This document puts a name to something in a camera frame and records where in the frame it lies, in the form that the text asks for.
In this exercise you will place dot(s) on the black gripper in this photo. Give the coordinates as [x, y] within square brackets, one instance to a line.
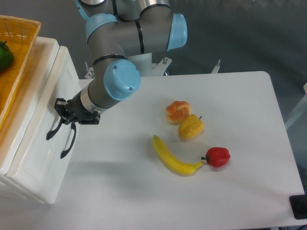
[73, 111]

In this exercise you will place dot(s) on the white drawer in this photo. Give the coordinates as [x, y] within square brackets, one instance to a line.
[37, 166]

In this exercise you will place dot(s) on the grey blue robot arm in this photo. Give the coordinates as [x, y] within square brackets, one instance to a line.
[116, 30]

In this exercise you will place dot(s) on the white drawer cabinet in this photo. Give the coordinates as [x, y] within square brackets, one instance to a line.
[33, 79]

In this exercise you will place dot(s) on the green bell pepper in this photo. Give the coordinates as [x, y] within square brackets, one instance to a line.
[6, 56]

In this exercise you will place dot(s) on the yellow woven basket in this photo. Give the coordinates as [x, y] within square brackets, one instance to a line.
[19, 34]

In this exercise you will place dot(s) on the round bread roll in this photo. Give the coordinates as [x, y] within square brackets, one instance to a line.
[177, 111]

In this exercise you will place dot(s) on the yellow bell pepper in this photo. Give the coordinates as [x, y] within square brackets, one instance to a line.
[191, 127]

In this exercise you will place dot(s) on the yellow banana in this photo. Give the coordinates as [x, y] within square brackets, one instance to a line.
[171, 162]

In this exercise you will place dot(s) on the red bell pepper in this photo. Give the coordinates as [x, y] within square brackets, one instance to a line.
[217, 157]

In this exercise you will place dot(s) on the black device at edge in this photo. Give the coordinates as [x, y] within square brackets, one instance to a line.
[299, 206]

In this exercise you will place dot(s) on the lower drawer black handle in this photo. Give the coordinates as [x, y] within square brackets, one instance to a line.
[71, 141]

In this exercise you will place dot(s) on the white frame at right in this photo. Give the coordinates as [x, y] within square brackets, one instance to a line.
[297, 111]

